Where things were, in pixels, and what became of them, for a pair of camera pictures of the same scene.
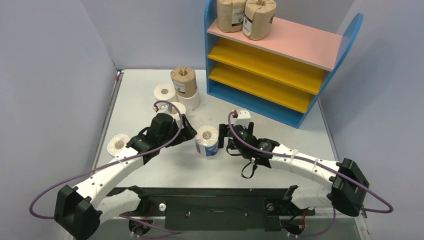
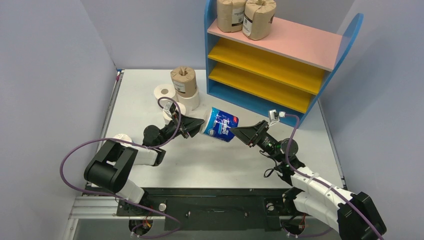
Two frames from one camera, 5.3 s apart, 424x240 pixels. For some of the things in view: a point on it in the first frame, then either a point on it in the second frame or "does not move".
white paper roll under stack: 192,103 does not move
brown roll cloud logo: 258,17 does not move
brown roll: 230,15 does not move
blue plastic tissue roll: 206,140 → 219,124
